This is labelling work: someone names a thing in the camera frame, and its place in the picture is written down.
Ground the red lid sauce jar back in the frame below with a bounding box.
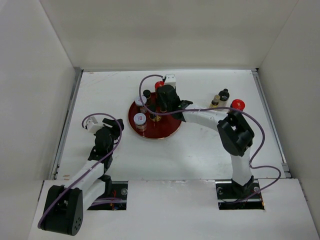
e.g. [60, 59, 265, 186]
[154, 81, 165, 90]

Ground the red lid sauce jar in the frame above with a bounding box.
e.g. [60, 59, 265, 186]
[154, 81, 165, 90]
[230, 99, 246, 111]

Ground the small black cap spice bottle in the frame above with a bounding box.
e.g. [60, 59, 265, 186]
[142, 89, 152, 106]

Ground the white lid pink jar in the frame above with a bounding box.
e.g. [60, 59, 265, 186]
[133, 113, 147, 133]

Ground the white lid dark jar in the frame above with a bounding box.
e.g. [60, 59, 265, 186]
[134, 95, 148, 114]

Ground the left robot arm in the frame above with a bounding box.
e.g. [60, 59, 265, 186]
[37, 114, 124, 236]

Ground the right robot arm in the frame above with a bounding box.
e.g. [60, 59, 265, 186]
[156, 85, 255, 198]

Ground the red round tray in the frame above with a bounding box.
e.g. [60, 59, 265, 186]
[128, 102, 182, 140]

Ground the beige cap yellow bottle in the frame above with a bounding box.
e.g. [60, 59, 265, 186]
[209, 94, 220, 108]

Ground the black cap dark bottle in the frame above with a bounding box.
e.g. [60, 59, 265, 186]
[218, 88, 230, 102]

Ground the red lid sauce jar right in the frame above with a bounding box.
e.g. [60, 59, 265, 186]
[230, 99, 246, 111]

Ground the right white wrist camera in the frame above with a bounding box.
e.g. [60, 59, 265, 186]
[163, 74, 177, 88]

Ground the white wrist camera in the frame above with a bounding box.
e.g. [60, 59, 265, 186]
[163, 74, 177, 88]
[84, 116, 103, 134]

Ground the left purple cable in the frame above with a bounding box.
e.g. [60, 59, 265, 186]
[36, 113, 123, 230]

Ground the purple cable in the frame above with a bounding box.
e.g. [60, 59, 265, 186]
[36, 113, 123, 230]
[138, 74, 282, 203]

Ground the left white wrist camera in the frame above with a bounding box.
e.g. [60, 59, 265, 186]
[84, 116, 103, 134]

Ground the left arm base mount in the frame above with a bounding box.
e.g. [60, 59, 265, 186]
[88, 175, 129, 211]

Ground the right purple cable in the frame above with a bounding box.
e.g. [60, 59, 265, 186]
[138, 74, 282, 203]

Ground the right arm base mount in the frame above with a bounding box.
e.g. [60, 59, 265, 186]
[215, 176, 265, 210]

